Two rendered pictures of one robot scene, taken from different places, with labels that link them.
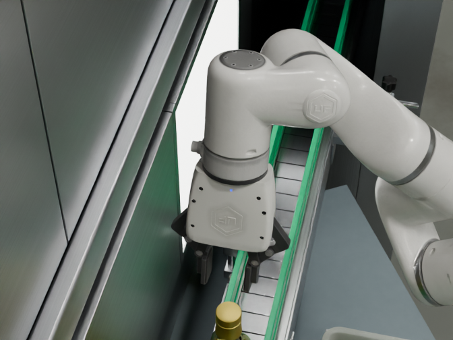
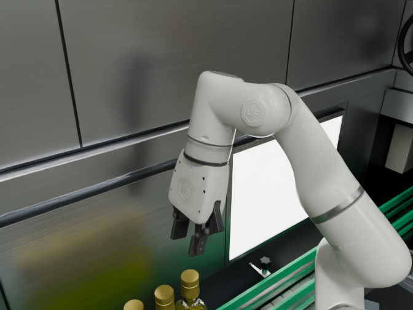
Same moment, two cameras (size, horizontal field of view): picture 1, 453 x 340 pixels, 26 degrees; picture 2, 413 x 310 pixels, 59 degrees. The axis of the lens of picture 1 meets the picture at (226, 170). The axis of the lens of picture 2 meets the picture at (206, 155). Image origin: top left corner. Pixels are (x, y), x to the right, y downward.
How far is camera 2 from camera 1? 0.75 m
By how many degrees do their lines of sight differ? 37
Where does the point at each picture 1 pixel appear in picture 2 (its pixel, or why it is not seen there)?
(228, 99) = (198, 90)
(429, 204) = (341, 257)
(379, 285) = not seen: outside the picture
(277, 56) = not seen: hidden behind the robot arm
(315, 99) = (249, 103)
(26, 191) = (23, 63)
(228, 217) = (186, 188)
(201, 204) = (177, 174)
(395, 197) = (326, 249)
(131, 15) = (204, 64)
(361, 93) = (319, 149)
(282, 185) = not seen: hidden behind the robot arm
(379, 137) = (313, 178)
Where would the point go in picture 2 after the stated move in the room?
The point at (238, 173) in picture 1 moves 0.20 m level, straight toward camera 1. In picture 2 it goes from (193, 151) to (77, 208)
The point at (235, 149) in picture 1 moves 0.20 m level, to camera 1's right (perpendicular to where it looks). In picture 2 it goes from (195, 131) to (319, 174)
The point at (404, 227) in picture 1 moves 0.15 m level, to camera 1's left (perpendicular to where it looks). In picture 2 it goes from (328, 280) to (248, 238)
